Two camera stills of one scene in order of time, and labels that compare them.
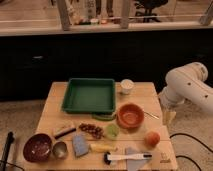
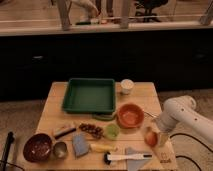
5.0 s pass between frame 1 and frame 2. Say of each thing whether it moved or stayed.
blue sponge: stayed
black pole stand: stayed
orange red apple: stayed
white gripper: moved
